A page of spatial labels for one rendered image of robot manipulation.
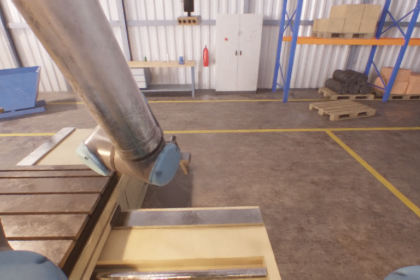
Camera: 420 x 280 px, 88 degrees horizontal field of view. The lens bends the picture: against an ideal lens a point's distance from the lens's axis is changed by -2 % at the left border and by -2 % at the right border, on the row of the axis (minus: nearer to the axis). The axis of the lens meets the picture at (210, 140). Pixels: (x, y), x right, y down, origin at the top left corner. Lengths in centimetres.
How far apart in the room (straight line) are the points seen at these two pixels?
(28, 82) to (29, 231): 530
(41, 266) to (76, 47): 25
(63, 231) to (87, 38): 114
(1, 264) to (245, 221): 136
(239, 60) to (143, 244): 574
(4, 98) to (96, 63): 637
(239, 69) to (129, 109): 633
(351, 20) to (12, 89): 792
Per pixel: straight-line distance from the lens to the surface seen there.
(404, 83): 821
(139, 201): 280
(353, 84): 725
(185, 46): 712
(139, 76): 653
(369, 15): 699
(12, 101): 667
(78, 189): 159
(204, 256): 144
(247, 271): 140
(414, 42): 767
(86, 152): 53
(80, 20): 31
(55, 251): 129
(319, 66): 802
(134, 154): 42
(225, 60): 655
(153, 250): 150
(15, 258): 37
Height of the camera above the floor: 189
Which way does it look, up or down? 28 degrees down
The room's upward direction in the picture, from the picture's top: straight up
